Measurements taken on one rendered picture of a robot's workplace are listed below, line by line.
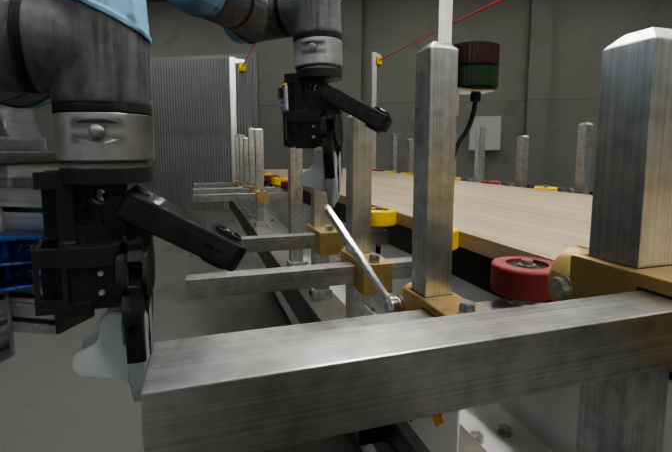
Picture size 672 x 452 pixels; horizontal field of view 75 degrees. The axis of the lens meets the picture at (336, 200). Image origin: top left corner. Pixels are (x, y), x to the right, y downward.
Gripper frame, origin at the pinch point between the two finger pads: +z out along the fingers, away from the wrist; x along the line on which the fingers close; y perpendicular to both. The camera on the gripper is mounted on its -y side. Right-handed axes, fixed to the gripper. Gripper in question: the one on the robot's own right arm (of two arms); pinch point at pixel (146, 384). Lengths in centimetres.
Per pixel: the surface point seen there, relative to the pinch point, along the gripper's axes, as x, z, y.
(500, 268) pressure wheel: 0.4, -7.8, -38.2
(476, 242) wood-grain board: -19, -6, -49
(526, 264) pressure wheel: 0.6, -8.0, -41.7
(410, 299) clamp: -4.3, -3.5, -29.2
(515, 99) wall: -526, -99, -477
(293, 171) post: -78, -16, -31
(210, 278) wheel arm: -23.4, -2.7, -6.5
